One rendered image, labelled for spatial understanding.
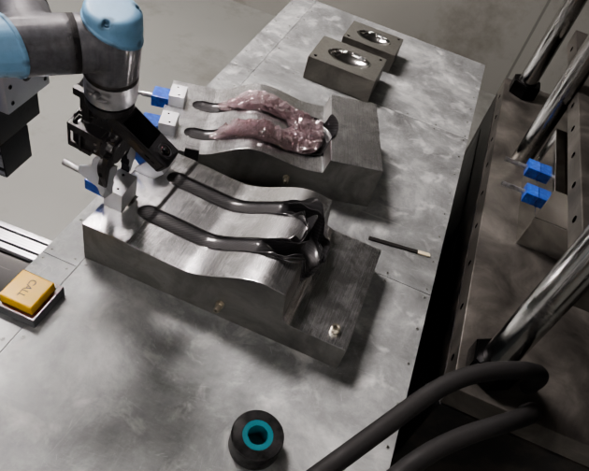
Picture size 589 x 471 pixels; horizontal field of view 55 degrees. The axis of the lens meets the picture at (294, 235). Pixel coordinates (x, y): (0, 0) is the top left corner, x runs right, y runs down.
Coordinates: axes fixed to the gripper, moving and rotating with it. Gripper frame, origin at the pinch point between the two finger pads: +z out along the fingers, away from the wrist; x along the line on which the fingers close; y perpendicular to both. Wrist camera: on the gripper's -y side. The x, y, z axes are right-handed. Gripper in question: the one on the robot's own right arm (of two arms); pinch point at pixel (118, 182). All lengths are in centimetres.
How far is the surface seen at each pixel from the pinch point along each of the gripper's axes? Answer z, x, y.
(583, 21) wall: 60, -273, -120
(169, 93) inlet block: 12.3, -35.7, 8.4
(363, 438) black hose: -5, 23, -54
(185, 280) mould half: 4.5, 8.4, -18.5
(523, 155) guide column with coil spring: 12, -78, -78
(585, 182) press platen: -15, -42, -78
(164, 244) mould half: 3.2, 4.7, -12.1
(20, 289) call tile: 7.9, 21.9, 4.0
